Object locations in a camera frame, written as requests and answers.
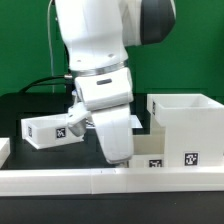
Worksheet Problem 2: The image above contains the white left barrier rail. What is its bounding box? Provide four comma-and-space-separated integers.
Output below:
0, 138, 10, 168

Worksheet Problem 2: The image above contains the white marker base plate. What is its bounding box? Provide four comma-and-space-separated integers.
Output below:
86, 115, 142, 129

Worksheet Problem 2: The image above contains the white front drawer box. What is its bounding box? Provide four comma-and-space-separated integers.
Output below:
129, 154, 164, 168

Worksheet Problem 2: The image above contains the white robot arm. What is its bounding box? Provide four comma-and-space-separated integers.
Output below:
55, 0, 176, 164

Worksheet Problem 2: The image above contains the white front barrier rail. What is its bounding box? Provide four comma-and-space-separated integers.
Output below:
0, 167, 224, 196

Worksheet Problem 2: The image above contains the white drawer cabinet frame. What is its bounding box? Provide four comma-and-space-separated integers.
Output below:
134, 94, 224, 167

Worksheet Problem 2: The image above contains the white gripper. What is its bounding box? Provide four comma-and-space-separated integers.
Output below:
75, 67, 134, 164

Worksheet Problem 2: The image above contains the white drawer box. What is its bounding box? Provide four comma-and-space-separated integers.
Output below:
129, 154, 164, 168
21, 114, 83, 149

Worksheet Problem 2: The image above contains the white barrier rail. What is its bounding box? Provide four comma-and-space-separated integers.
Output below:
0, 138, 10, 168
0, 167, 224, 196

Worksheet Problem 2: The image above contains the black cable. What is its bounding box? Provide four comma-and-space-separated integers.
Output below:
18, 75, 74, 95

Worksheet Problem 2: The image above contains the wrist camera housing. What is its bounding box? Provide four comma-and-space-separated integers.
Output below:
67, 102, 91, 137

